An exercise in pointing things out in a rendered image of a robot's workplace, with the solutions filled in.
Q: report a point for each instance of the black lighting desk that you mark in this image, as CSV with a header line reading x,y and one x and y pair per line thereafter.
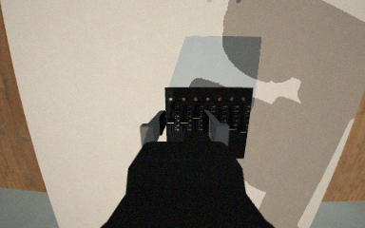
x,y
230,105

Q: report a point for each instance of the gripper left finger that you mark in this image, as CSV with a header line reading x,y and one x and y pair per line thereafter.
x,y
150,132

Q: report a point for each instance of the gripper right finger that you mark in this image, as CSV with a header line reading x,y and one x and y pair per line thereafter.
x,y
217,132

